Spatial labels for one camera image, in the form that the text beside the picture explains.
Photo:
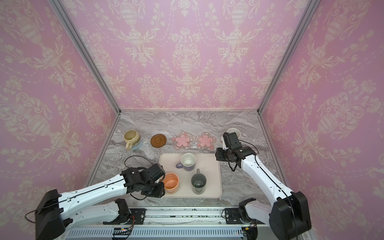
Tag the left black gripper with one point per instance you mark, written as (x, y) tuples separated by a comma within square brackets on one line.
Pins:
[(160, 194)]

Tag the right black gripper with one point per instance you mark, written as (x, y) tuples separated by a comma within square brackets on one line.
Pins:
[(224, 154)]

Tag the orange pink mug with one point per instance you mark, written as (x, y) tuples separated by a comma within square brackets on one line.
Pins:
[(171, 183)]

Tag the pink flower coaster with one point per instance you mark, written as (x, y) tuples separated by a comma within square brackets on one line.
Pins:
[(183, 141), (206, 141)]

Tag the lavender white mug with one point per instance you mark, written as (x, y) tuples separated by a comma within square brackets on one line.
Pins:
[(187, 162)]

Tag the blue woven round coaster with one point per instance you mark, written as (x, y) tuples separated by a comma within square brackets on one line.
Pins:
[(137, 146)]

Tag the grey mug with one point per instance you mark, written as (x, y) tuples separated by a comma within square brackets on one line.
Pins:
[(198, 182)]

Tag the brown wooden round coaster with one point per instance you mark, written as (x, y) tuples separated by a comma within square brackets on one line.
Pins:
[(158, 140)]

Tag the yellow-green mug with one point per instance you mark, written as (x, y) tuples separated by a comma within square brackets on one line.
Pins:
[(131, 137)]

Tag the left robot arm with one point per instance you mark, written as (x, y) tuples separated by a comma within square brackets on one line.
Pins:
[(99, 203)]

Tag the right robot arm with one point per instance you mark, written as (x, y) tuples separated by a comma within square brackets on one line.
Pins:
[(288, 213)]

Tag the beige serving tray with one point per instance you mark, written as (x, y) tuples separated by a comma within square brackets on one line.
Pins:
[(208, 166)]

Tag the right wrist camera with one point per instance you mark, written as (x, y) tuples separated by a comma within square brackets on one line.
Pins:
[(231, 142)]

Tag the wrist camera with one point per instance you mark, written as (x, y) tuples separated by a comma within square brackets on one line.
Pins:
[(154, 174), (231, 142)]

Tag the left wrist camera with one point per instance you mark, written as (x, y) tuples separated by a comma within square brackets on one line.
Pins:
[(154, 174)]

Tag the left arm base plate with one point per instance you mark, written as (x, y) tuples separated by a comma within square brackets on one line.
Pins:
[(138, 216)]

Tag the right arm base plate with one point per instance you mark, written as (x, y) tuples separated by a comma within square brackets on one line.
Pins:
[(235, 216)]

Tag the right aluminium corner post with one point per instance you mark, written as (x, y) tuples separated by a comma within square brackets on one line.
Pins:
[(296, 37)]

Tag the aluminium corner post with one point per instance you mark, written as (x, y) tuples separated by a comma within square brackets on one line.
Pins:
[(296, 37), (74, 35)]

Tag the left aluminium corner post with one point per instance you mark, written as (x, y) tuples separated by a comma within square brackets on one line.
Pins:
[(74, 35)]

